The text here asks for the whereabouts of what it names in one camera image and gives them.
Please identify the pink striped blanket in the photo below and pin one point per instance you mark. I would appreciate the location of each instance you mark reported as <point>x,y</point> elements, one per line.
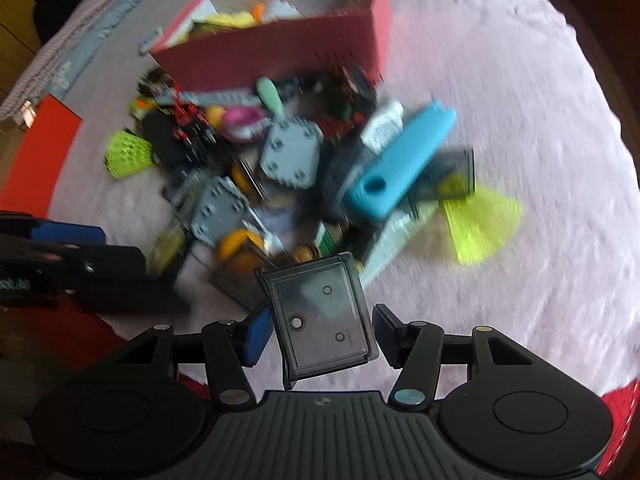
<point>50,45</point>

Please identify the pink tape roll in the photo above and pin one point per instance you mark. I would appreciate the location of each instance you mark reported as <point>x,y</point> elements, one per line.
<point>242,122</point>

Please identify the small white blue device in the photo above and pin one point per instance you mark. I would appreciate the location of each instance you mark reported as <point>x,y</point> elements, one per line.
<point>150,40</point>

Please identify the smartphone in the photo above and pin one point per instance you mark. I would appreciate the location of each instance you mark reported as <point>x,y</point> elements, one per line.
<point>27,110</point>

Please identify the red box lid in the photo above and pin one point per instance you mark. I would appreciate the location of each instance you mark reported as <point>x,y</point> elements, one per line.
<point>37,160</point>

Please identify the grey toy beam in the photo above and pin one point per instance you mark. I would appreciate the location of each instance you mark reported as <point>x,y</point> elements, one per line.
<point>220,95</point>

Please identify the round orange-faced watch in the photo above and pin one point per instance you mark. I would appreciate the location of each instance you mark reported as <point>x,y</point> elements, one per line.
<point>301,252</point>

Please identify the red cardboard box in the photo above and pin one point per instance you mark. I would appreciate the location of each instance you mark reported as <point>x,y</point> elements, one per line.
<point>280,50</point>

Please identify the yellow-green mesh piece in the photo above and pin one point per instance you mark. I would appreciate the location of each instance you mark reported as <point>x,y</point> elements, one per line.
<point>482,225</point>

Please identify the black red tangled toy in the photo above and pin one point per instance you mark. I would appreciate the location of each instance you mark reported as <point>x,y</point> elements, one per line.
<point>350,90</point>

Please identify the green orange toy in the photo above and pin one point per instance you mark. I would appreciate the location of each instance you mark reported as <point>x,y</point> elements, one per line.
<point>142,105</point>

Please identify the black bag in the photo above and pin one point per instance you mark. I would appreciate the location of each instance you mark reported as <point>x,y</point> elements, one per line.
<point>55,5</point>

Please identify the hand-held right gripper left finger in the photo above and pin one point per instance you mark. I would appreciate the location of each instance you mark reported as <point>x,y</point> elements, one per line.
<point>257,335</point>

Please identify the white long packet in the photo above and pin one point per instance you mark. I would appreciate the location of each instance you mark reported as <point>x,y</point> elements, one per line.
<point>387,120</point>

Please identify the blue silicone case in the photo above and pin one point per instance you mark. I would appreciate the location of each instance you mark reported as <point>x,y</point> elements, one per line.
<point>405,160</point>

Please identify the black wallet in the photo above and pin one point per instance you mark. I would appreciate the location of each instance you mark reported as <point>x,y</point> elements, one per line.
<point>162,135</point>

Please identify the dark transparent plastic case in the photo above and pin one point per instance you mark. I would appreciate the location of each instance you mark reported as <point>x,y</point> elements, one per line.
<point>452,175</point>
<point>315,320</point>

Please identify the yellow-orange ball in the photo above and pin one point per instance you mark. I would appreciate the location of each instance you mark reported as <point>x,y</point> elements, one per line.
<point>215,114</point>

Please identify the green plastic shuttlecock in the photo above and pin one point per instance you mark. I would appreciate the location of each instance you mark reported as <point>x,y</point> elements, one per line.
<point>127,155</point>

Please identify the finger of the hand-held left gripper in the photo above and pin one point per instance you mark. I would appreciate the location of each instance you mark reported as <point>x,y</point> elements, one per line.
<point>65,234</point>
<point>120,275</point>

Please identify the black feather shuttlecock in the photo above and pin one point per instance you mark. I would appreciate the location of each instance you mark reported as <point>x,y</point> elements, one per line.
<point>155,82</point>

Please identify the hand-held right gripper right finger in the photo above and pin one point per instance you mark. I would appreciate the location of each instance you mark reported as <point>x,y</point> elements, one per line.
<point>387,340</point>

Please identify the yellow plush toy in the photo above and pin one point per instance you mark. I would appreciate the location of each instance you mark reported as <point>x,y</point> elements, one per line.
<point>230,21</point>

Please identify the red cloth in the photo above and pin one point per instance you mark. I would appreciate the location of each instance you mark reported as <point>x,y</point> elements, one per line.
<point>622,410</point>

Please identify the orange ball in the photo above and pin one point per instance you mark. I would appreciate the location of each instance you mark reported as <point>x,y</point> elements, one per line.
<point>257,10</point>
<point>240,245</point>

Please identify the grey studded plate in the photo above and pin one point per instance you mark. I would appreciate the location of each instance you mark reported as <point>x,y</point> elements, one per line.
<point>292,150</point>
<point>217,207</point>

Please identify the white flat box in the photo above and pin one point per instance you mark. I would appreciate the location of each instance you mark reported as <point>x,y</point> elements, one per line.
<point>395,245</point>

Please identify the blue floral blanket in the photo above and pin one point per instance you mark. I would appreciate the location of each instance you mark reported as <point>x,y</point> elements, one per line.
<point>100,15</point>

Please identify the black yellow-lens sunglasses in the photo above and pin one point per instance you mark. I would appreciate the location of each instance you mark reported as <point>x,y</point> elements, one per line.
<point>167,247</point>

